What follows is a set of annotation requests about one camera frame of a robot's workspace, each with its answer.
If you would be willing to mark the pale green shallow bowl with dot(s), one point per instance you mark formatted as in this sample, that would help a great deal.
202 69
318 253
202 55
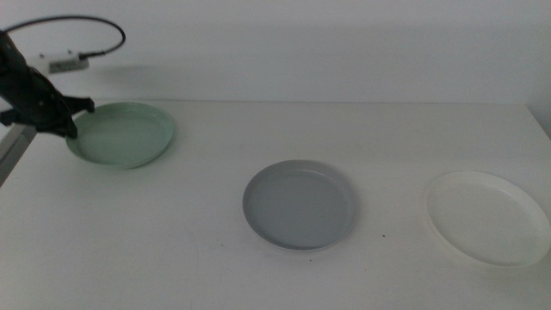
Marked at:
122 135

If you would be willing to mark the white shallow bowl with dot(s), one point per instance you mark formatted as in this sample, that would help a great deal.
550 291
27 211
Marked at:
488 219

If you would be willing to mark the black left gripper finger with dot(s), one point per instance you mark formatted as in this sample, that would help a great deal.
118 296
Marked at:
60 128
82 104

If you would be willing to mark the grey shallow bowl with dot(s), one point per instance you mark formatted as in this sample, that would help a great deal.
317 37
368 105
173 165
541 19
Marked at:
299 206

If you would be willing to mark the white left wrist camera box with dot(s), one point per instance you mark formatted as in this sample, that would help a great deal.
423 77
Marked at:
64 64

